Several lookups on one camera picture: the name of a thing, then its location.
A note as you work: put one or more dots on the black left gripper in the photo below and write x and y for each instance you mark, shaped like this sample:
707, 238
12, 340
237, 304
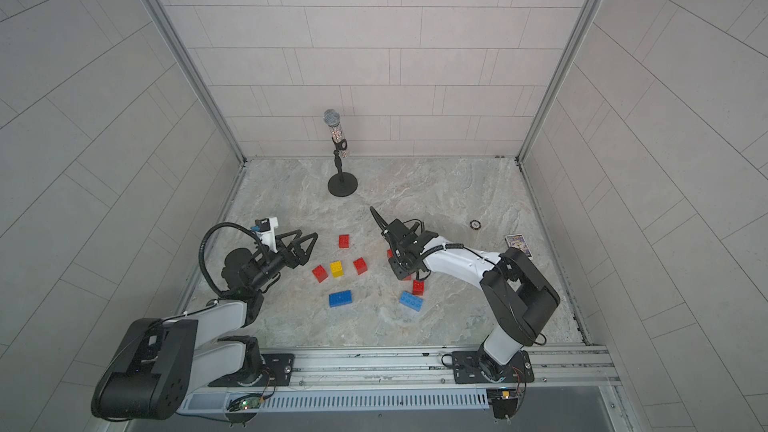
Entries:
285, 252

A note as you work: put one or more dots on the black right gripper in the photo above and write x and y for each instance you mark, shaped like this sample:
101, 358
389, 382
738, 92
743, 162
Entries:
397, 270

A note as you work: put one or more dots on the light blue lego brick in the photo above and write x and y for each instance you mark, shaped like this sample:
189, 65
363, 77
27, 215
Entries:
411, 301

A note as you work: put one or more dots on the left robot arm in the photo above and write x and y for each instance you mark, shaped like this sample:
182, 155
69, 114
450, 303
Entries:
161, 361

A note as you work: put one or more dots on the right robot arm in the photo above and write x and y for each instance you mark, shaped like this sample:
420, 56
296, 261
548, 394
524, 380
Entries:
521, 298

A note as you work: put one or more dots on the yellow lego brick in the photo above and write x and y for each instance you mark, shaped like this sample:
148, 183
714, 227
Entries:
336, 269

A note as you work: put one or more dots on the red lego brick top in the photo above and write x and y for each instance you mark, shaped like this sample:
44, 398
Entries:
344, 241

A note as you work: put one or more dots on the dark blue lego brick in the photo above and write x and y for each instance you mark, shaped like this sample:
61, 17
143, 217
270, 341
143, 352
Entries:
339, 299

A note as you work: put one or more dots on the black microphone stand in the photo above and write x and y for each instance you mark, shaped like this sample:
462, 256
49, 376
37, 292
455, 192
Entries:
341, 184

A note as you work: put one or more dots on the printed card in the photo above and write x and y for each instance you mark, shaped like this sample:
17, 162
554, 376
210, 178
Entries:
518, 241

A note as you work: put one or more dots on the glittery silver microphone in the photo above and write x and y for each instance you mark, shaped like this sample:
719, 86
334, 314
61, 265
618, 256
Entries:
333, 120

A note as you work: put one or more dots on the left green circuit board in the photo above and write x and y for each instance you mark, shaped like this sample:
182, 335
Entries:
249, 403

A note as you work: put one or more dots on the right circuit board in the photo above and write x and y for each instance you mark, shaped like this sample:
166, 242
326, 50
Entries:
504, 403

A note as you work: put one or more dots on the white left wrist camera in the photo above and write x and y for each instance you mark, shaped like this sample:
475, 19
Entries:
265, 229

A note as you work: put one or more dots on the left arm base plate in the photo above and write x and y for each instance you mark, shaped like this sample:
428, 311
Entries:
275, 371

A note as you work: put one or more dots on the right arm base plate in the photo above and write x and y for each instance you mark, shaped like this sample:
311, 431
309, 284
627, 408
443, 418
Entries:
474, 367

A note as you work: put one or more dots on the aluminium rail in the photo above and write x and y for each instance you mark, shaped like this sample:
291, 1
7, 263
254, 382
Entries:
324, 369

